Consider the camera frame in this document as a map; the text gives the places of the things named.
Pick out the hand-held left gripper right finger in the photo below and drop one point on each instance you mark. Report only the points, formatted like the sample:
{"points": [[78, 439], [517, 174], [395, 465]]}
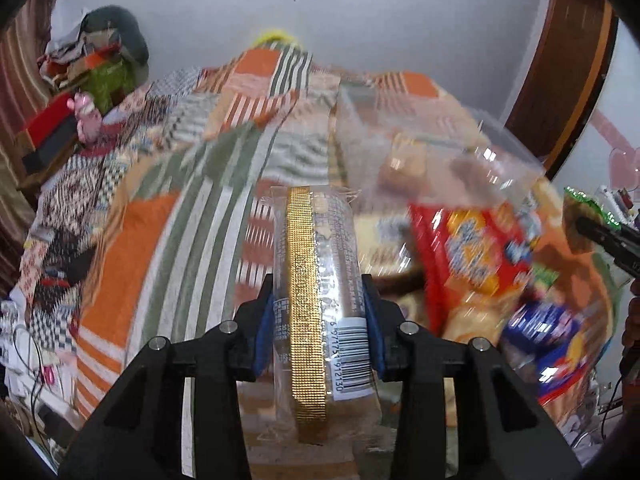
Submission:
{"points": [[374, 335]]}

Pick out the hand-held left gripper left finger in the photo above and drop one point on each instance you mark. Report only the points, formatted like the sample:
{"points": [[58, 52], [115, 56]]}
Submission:
{"points": [[263, 332]]}

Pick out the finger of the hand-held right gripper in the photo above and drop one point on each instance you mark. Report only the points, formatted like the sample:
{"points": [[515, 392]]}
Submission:
{"points": [[610, 242]]}

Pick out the clear gold-striped snack packet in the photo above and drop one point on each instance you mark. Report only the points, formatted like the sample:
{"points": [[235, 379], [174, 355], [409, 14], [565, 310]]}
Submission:
{"points": [[320, 320]]}

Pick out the clear plastic storage box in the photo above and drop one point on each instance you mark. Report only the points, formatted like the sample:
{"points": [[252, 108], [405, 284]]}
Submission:
{"points": [[440, 125]]}

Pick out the pink heart decoration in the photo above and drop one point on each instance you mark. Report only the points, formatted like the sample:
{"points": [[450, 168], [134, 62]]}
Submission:
{"points": [[625, 167]]}

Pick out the blue snack packet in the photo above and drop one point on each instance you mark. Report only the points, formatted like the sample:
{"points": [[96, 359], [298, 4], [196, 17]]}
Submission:
{"points": [[542, 340]]}

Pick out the red snack packet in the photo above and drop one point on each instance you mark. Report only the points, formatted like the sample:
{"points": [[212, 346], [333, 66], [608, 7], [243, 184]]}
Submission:
{"points": [[475, 255]]}

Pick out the brown wooden door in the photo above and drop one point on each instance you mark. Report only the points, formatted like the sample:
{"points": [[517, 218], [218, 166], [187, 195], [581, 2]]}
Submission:
{"points": [[565, 75]]}

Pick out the brown snack packet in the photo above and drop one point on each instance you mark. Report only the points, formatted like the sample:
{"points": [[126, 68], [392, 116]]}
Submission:
{"points": [[400, 160]]}

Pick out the patchwork striped blanket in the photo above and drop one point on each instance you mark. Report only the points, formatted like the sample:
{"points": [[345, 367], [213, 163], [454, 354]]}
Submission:
{"points": [[190, 170]]}

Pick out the pink plush toy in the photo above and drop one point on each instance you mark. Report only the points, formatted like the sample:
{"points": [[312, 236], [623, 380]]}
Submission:
{"points": [[87, 117]]}

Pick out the red and black box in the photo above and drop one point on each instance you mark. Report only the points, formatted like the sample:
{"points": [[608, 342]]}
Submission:
{"points": [[47, 135]]}

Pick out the yellow cloth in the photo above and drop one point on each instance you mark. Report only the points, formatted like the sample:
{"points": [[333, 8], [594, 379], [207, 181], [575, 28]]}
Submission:
{"points": [[272, 37]]}

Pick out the striped brown curtain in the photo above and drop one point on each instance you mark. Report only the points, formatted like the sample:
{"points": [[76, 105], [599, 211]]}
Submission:
{"points": [[17, 110]]}

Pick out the pile of clothes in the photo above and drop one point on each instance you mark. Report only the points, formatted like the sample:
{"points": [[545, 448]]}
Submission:
{"points": [[95, 35]]}

